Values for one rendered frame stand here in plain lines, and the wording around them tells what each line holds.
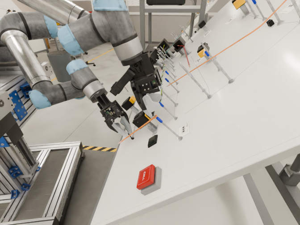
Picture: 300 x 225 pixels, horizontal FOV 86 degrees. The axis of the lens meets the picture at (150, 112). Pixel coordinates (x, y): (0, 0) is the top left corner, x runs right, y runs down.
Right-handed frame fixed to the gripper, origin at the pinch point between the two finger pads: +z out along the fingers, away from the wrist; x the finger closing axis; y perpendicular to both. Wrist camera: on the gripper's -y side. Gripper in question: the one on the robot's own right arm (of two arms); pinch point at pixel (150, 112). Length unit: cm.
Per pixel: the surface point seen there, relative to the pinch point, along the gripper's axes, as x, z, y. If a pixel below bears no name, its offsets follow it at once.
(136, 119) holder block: -2.2, 0.2, -4.8
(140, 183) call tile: -24.5, 4.1, -0.2
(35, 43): 378, -69, -378
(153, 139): -6.6, 6.9, -0.4
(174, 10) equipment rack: 96, -22, 13
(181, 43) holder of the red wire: 52, -8, 14
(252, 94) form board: -11.0, -5.3, 28.9
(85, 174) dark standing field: 40, 81, -110
